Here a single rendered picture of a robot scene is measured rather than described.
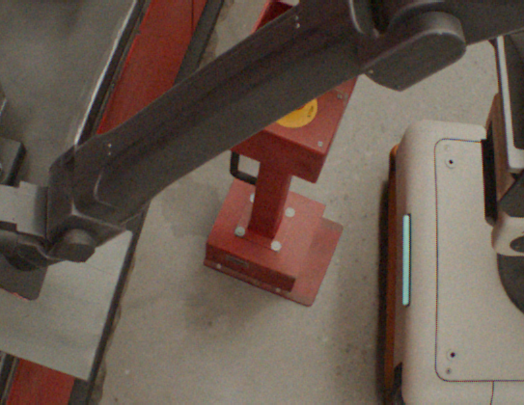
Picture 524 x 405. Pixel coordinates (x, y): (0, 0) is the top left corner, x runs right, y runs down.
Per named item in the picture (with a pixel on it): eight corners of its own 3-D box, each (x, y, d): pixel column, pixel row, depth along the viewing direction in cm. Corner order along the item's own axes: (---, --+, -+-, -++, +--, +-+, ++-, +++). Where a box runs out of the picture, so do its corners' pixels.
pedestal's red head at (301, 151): (315, 185, 145) (330, 137, 128) (215, 146, 146) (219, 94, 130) (357, 78, 152) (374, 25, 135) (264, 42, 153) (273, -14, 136)
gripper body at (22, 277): (-21, 278, 93) (-3, 271, 86) (11, 189, 96) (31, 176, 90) (32, 303, 95) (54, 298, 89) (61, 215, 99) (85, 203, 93)
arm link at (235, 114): (485, 55, 56) (454, -69, 61) (431, 17, 52) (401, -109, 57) (86, 275, 83) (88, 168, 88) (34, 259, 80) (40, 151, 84)
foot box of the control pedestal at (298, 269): (311, 308, 207) (317, 294, 196) (202, 264, 209) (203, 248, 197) (344, 227, 213) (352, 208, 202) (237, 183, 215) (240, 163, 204)
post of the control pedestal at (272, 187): (272, 239, 199) (299, 131, 148) (247, 229, 199) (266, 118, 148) (282, 216, 201) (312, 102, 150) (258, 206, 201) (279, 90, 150)
